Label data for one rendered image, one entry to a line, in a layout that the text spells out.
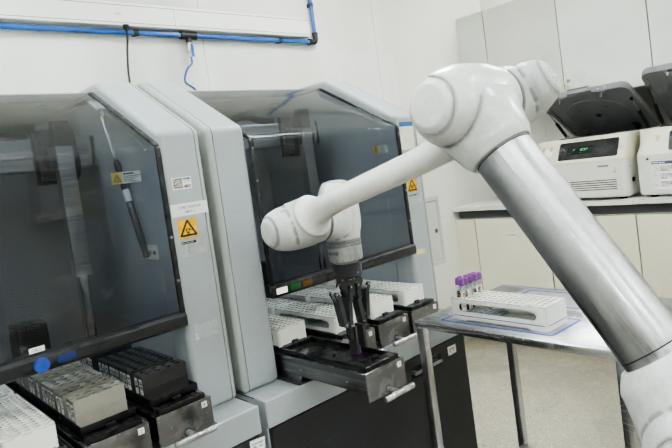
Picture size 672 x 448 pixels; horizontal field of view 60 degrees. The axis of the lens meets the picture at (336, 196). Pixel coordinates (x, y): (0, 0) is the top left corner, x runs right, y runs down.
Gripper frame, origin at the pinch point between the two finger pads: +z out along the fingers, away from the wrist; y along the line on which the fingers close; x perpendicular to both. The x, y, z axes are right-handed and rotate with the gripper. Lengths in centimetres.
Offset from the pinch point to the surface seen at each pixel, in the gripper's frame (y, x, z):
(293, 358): 11.3, -13.8, 4.0
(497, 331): -23.9, 26.8, 2.3
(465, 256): -225, -127, 30
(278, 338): 9.3, -22.1, 0.2
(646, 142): -229, -5, -34
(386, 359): 3.2, 12.8, 2.7
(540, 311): -27.9, 37.1, -2.8
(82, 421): 64, -19, 1
